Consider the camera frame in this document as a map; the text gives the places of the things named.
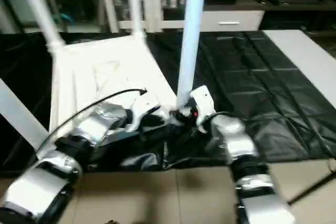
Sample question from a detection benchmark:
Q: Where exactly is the white plastic table top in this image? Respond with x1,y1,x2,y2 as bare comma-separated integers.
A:
48,34,180,136

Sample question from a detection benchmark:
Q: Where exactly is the white plastic table leg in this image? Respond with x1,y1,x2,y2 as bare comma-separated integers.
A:
13,0,67,52
126,0,149,39
175,0,208,110
0,78,49,152

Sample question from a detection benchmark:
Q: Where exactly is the black work mat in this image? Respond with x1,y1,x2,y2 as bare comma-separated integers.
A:
0,29,336,173

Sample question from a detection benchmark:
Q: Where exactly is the white drawer unit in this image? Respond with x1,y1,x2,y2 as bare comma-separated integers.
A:
202,10,266,32

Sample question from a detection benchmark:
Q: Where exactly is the white glass-door cabinet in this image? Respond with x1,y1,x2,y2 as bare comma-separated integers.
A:
99,0,191,31

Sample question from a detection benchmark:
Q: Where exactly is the white flat board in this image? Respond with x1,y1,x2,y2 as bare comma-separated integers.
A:
262,29,336,110

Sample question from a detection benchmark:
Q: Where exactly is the blue floor stand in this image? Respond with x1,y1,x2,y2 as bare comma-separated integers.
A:
57,10,75,24

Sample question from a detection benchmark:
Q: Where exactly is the black metal stand leg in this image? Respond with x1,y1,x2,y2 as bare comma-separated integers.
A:
288,174,336,207

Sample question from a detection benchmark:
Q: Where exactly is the dark low sideboard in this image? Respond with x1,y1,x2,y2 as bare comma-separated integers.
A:
239,0,336,30

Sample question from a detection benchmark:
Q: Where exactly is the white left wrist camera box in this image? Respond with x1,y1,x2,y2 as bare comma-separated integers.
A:
125,91,161,131

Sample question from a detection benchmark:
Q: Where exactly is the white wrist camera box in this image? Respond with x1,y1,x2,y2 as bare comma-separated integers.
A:
188,85,217,131
125,91,161,131

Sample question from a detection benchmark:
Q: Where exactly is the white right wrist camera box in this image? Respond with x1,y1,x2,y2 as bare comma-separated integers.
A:
188,85,217,131

